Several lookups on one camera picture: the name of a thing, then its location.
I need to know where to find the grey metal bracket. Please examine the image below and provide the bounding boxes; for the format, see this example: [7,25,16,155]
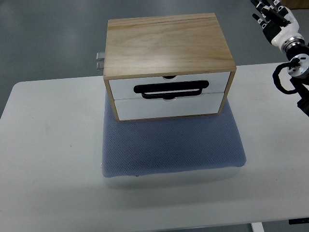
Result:
[96,52,105,71]

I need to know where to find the black drawer handle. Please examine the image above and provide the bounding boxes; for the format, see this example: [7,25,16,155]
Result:
[133,80,210,100]

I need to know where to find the black table control panel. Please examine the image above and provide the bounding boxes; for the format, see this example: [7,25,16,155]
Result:
[288,217,309,225]

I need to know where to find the blue mesh cushion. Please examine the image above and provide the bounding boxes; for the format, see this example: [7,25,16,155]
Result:
[102,99,246,178]

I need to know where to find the wooden drawer cabinet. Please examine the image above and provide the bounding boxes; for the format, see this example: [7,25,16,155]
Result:
[103,13,236,121]

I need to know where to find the white table leg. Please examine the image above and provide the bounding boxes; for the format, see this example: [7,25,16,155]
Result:
[251,222,265,232]

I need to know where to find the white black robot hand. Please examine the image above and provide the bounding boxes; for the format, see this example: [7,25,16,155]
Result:
[251,0,305,52]

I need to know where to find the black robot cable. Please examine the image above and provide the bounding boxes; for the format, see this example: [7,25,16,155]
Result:
[272,62,299,94]

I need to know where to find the white drawer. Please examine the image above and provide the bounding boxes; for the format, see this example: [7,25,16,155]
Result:
[109,72,230,100]
[115,92,224,121]

